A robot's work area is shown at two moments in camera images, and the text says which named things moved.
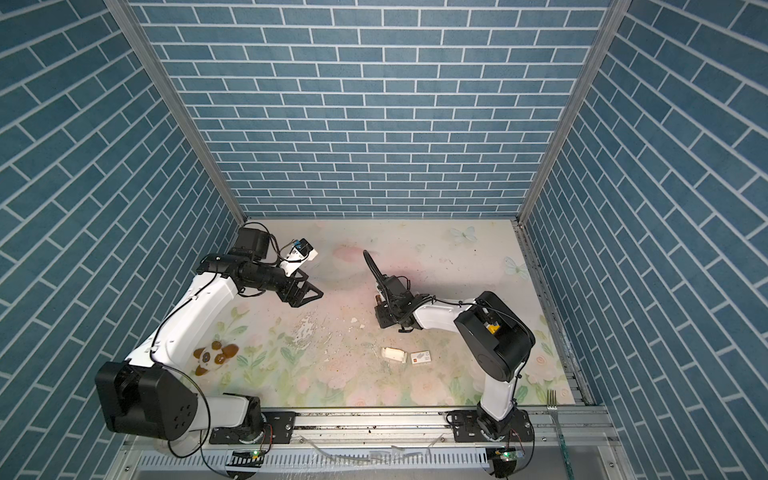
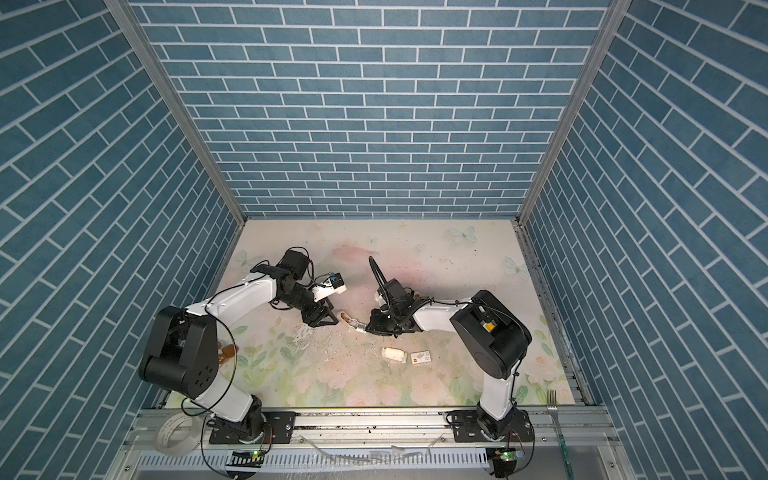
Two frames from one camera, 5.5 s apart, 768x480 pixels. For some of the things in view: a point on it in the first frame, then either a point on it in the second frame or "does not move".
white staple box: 421,357 does not move
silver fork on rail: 552,408 does not move
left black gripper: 287,294 → 313,318
